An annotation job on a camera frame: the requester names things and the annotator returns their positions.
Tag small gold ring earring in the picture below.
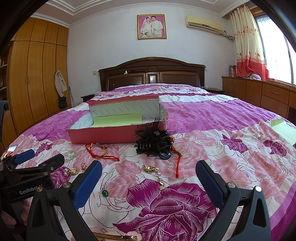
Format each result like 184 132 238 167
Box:
81 163 88 170

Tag red braided cord bracelet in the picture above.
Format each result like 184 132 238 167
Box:
85 142 120 162

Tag green bead earring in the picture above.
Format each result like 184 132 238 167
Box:
101 182 109 197

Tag gold pearl brooch chain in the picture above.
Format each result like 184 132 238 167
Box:
141 164 166 191

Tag red knotted tassel cord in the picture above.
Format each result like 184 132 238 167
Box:
169 136 183 179

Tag black feather hair clip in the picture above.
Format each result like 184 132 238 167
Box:
135 118 182 160

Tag person's left hand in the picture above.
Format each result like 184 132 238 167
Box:
1 199 30 226

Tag black bag on wardrobe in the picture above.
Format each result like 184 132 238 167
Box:
58 96 68 109

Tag left dark nightstand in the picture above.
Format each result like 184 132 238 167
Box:
81 94 95 102

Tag dark nightstand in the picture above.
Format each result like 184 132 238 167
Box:
202 86 226 94
81 94 95 102

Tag gold hair pin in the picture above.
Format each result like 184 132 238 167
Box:
93 232 137 240

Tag beige cloth on wardrobe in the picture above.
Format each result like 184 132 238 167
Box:
55 70 67 97

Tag red cardboard box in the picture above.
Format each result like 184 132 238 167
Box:
68 95 168 144

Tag green paper sheet in box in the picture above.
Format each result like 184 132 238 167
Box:
92 113 142 128

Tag wooden wardrobe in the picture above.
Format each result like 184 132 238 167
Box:
1 18 72 149

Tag green paper sheet on bed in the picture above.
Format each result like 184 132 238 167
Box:
271 119 296 146

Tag pink floral bedspread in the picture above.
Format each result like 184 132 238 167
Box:
1 84 295 240

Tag wooden side cabinet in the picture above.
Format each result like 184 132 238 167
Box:
222 76 295 124

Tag right dark nightstand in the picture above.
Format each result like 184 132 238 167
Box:
202 86 226 94

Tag dark wooden headboard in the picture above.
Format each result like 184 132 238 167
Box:
98 57 206 91

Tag floral red curtain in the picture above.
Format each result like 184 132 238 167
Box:
230 4 267 81

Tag framed wedding photo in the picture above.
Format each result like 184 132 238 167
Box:
137 14 167 40

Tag wall air conditioner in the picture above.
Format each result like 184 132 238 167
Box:
185 16 222 34

